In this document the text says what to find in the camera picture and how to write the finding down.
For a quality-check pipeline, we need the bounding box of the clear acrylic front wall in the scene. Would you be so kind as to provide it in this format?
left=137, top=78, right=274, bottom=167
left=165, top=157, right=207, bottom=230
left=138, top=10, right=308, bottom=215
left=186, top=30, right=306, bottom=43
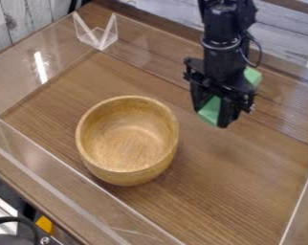
left=0, top=114, right=185, bottom=245

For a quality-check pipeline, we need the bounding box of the black cable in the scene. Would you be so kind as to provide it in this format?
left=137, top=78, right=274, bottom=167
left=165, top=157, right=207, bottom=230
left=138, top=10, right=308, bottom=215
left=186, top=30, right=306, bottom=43
left=0, top=215, right=41, bottom=245

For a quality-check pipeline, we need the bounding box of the clear acrylic corner bracket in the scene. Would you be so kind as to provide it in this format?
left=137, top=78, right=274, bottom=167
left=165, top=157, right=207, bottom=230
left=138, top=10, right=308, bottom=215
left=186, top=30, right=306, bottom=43
left=73, top=11, right=118, bottom=51

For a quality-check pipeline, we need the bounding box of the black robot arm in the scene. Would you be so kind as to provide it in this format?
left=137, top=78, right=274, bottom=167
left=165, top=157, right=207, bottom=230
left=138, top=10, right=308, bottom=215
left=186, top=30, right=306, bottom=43
left=183, top=0, right=260, bottom=128

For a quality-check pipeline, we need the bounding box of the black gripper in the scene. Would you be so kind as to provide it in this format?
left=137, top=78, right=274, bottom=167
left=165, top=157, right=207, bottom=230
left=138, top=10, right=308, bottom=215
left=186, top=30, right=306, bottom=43
left=183, top=41, right=255, bottom=128

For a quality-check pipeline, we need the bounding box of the green rectangular block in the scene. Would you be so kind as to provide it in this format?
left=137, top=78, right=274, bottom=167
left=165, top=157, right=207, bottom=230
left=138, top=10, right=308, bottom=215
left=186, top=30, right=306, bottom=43
left=197, top=68, right=260, bottom=127

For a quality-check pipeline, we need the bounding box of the brown wooden bowl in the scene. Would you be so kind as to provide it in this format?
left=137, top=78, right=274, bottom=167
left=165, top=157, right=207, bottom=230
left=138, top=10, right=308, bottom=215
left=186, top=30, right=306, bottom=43
left=75, top=96, right=179, bottom=187

